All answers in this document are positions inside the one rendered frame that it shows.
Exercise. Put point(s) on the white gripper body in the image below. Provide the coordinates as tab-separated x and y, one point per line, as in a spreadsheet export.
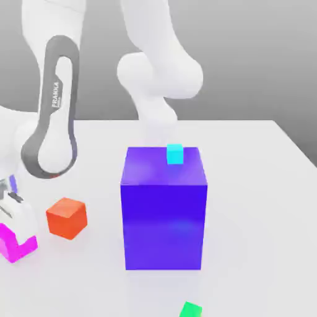
22	218

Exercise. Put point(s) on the small magenta cube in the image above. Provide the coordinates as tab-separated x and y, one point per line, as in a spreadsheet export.
14	251

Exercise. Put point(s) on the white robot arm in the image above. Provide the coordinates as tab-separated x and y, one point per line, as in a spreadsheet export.
158	74

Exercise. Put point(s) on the small orange cube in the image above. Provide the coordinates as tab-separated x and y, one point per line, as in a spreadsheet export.
66	220

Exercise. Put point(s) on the small cyan cube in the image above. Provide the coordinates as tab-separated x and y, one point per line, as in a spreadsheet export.
174	154

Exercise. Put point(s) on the small green cube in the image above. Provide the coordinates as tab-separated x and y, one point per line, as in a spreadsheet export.
190	310

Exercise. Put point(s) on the large blue box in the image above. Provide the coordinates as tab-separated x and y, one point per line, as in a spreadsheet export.
163	223

